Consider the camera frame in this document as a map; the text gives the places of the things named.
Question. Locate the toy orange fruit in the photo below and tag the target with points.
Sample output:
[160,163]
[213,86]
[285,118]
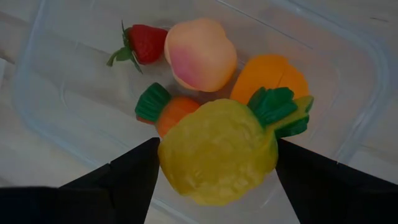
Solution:
[264,77]

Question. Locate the red toy strawberry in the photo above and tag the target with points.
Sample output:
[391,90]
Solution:
[147,42]

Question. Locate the toy peach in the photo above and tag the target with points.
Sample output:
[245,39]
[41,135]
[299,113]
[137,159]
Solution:
[202,53]

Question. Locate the yellow toy pineapple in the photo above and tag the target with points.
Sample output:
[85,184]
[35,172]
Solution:
[217,152]

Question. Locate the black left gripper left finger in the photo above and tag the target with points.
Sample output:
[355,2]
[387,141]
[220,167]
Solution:
[130,186]

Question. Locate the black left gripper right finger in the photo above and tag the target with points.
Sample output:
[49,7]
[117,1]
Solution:
[311,193]

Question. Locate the orange toy carrot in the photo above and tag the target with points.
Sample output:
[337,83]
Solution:
[177,112]

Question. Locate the clear plastic tupperware container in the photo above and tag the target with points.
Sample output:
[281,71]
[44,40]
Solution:
[62,93]

